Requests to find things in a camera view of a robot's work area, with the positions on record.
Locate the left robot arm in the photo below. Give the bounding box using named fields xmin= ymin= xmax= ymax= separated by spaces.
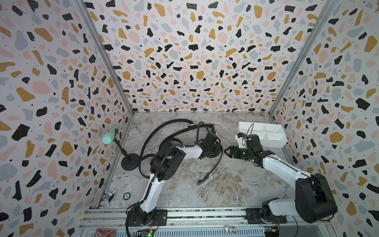
xmin=134 ymin=130 xmax=221 ymax=220

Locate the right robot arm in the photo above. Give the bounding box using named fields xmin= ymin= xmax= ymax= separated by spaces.
xmin=224 ymin=134 xmax=338 ymax=223

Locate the white divided storage box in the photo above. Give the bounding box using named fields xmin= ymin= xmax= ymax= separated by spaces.
xmin=235 ymin=121 xmax=288 ymax=148

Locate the small tape roll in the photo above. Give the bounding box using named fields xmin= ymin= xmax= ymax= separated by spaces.
xmin=123 ymin=192 xmax=131 ymax=200

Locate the long black belt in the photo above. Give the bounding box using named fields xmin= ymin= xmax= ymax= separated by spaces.
xmin=138 ymin=118 xmax=196 ymax=179
xmin=159 ymin=123 xmax=214 ymax=148

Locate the black microphone stand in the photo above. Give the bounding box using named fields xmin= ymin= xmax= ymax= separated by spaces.
xmin=114 ymin=137 xmax=140 ymax=171

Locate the crumpled foil wrapper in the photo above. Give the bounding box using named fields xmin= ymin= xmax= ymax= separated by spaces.
xmin=224 ymin=225 xmax=236 ymax=235

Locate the green foam microphone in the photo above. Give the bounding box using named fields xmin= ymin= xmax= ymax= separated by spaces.
xmin=102 ymin=123 xmax=120 ymax=145

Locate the pink printed card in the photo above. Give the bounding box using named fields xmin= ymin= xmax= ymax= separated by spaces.
xmin=93 ymin=228 xmax=116 ymax=237

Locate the black corrugated cable conduit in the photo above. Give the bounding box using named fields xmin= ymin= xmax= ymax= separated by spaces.
xmin=147 ymin=143 xmax=181 ymax=190

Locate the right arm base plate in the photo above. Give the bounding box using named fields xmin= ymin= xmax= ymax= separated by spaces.
xmin=245 ymin=205 xmax=287 ymax=225

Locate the aluminium rail frame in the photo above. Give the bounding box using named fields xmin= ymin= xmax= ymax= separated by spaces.
xmin=78 ymin=207 xmax=337 ymax=237

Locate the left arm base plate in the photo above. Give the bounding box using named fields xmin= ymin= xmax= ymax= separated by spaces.
xmin=125 ymin=207 xmax=168 ymax=227

